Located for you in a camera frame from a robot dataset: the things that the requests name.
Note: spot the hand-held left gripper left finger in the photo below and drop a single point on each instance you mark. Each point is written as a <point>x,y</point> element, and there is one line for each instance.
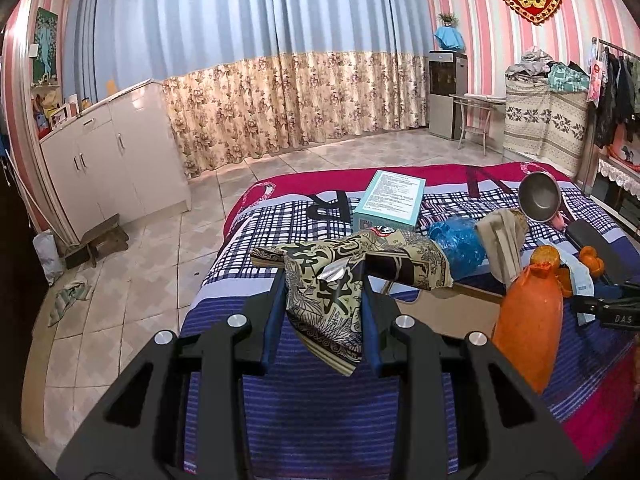
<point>276,310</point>

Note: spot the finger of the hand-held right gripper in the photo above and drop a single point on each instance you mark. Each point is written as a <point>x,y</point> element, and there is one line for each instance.
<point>607,302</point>

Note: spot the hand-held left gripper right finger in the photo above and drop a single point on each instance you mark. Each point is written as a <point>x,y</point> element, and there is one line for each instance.
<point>371,320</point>

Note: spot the blue plastic bag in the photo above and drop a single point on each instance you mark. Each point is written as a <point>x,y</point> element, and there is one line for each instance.
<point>457,242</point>

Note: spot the brown paper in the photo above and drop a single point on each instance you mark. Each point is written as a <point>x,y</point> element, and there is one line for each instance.
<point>502,240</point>

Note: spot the light blue paper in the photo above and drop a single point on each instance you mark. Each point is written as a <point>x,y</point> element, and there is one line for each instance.
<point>582,287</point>

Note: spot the orange peel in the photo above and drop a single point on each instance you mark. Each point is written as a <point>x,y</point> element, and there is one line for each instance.
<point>592,260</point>

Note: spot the black flat pad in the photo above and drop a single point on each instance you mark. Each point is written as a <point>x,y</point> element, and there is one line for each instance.
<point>600,237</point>

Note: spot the tan phone case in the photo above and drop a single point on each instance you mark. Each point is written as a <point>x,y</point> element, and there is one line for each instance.
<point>450,310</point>

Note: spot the orange plastic bag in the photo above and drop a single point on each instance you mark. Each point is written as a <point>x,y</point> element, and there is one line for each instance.
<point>527,320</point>

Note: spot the teal cardboard box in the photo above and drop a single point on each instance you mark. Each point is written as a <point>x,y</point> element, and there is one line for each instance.
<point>390,200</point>

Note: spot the pink bowl with metal inside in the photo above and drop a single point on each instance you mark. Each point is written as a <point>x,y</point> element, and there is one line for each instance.
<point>540,197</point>

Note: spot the white lace cloth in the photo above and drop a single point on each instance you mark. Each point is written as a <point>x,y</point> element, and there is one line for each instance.
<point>617,167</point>

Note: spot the wooden stool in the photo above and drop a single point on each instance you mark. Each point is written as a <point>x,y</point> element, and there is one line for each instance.
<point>107,240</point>

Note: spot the patterned cloth covered stack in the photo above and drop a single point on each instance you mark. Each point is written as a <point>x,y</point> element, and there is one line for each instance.
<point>545,125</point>

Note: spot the striped floor cloth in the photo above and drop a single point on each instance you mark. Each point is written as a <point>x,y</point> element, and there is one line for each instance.
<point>67,302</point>

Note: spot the clothes rack with hanging clothes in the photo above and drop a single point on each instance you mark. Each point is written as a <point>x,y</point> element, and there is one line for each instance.
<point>617,90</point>

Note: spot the white cabinet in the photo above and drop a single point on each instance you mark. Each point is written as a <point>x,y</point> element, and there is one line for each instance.
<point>125,160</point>

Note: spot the grey water dispenser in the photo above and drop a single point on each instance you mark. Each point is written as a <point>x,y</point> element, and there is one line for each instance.
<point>445,110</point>

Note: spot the teal patterned cloth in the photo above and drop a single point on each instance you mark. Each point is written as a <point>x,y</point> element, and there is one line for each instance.
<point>567,79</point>

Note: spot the white bag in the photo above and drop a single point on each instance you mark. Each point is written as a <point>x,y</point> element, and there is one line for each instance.
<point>47,257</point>

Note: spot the folding table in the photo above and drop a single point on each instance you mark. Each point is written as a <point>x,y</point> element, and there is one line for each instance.
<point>477,100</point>

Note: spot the grey clothes pile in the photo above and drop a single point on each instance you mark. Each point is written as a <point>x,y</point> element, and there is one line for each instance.
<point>530,62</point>

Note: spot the blue floral curtain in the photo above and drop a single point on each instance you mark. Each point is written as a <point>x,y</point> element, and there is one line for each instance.
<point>250,35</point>

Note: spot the blue cover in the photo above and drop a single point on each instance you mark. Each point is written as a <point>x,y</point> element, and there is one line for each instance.
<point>449,39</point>

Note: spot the small potted plant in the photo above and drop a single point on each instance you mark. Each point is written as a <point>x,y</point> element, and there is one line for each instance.
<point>448,19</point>

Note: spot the photo frame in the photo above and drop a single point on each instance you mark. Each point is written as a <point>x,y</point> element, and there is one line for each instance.
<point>59,116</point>

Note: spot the wall poster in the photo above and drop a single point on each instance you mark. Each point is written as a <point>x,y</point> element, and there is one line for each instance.
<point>46,45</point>

